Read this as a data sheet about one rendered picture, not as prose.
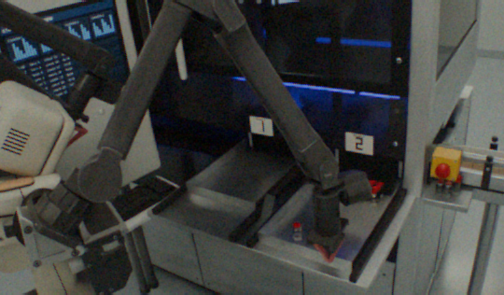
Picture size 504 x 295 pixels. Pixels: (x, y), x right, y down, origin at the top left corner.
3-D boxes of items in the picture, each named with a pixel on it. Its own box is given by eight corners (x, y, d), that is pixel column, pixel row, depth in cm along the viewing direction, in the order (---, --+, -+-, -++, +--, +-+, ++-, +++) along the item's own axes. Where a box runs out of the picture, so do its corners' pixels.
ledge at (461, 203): (433, 180, 136) (434, 175, 135) (475, 189, 130) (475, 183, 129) (422, 203, 126) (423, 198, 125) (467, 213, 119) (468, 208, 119)
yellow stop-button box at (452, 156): (435, 164, 126) (438, 143, 122) (460, 169, 122) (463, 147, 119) (429, 177, 120) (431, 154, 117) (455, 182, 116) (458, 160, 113)
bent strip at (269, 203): (268, 210, 128) (266, 193, 125) (276, 213, 126) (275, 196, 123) (240, 238, 117) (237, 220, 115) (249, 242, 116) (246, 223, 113)
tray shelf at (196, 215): (236, 148, 168) (235, 144, 167) (422, 188, 133) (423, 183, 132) (147, 217, 133) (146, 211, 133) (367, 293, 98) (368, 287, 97)
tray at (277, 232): (317, 179, 140) (316, 170, 138) (397, 198, 126) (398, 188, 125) (259, 242, 115) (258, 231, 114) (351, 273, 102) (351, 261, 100)
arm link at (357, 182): (301, 158, 97) (318, 163, 89) (347, 145, 100) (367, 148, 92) (313, 208, 99) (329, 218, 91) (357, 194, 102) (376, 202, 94)
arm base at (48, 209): (25, 202, 80) (35, 231, 71) (49, 168, 81) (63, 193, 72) (62, 220, 86) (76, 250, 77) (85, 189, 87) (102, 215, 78)
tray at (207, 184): (246, 146, 165) (245, 137, 163) (309, 159, 152) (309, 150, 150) (187, 192, 140) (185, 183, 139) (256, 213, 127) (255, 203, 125)
